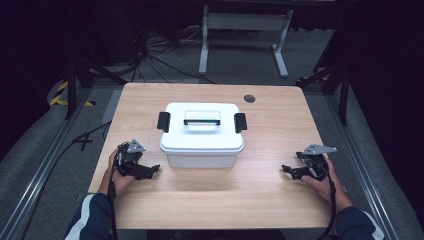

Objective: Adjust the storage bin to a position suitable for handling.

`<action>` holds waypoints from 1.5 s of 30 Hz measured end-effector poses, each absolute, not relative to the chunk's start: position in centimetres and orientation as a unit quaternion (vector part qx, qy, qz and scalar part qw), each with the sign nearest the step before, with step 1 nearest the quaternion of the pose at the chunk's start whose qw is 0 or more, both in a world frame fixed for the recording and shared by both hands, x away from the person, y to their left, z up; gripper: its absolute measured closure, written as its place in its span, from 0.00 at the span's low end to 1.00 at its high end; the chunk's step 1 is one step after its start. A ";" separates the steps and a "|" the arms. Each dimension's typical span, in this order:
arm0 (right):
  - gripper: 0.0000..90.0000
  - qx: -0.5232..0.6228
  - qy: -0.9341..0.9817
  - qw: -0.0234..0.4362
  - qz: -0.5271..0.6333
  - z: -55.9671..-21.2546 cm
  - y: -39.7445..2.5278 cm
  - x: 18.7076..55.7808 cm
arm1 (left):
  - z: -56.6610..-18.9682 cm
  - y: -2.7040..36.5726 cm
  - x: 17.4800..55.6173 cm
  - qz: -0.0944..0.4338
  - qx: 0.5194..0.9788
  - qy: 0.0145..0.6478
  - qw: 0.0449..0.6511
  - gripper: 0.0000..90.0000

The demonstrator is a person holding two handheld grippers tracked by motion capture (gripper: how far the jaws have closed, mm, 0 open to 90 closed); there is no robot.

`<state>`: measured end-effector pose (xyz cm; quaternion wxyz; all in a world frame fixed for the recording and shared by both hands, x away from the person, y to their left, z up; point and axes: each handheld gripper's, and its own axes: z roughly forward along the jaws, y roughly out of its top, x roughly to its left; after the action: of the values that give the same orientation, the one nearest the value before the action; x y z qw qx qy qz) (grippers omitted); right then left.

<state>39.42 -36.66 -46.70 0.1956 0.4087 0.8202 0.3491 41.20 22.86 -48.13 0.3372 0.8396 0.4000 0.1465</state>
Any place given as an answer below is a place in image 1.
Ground white storage box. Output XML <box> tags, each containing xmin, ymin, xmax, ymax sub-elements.
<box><xmin>165</xmin><ymin>152</ymin><xmax>240</xmax><ymax>170</ymax></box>

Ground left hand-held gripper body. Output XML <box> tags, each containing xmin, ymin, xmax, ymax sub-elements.
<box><xmin>114</xmin><ymin>139</ymin><xmax>155</xmax><ymax>181</ymax></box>

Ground white box lid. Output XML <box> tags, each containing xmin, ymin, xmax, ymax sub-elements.
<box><xmin>156</xmin><ymin>101</ymin><xmax>248</xmax><ymax>155</ymax></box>

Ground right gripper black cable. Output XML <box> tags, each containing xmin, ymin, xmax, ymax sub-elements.
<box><xmin>301</xmin><ymin>153</ymin><xmax>338</xmax><ymax>240</ymax></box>

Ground yellow black floor tape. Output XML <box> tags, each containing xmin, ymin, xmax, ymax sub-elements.
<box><xmin>49</xmin><ymin>80</ymin><xmax>97</xmax><ymax>108</ymax></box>

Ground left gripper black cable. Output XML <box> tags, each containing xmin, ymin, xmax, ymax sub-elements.
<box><xmin>107</xmin><ymin>146</ymin><xmax>125</xmax><ymax>240</ymax></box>

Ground person's right hand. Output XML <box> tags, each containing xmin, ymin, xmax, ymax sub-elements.
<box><xmin>300</xmin><ymin>155</ymin><xmax>348</xmax><ymax>205</ymax></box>

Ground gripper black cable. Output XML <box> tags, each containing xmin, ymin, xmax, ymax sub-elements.
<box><xmin>301</xmin><ymin>153</ymin><xmax>338</xmax><ymax>240</ymax></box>
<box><xmin>107</xmin><ymin>146</ymin><xmax>125</xmax><ymax>240</ymax></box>

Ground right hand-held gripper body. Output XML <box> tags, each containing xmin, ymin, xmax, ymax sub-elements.
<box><xmin>289</xmin><ymin>143</ymin><xmax>338</xmax><ymax>182</ymax></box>

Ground white metal table frame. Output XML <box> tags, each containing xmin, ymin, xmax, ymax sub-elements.
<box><xmin>197</xmin><ymin>4</ymin><xmax>295</xmax><ymax>80</ymax></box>

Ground black floor cable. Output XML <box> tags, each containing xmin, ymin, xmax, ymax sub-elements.
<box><xmin>19</xmin><ymin>120</ymin><xmax>112</xmax><ymax>240</ymax></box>

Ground bundle of floor cables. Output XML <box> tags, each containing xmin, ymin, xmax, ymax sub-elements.
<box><xmin>126</xmin><ymin>19</ymin><xmax>218</xmax><ymax>85</ymax></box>

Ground person's left hand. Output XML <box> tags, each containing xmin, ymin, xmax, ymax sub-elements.
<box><xmin>105</xmin><ymin>148</ymin><xmax>136</xmax><ymax>198</ymax></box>

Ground black tripod stand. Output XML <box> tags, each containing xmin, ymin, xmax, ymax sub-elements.
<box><xmin>63</xmin><ymin>3</ymin><xmax>129</xmax><ymax>121</ymax></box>
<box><xmin>295</xmin><ymin>13</ymin><xmax>351</xmax><ymax>127</ymax></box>

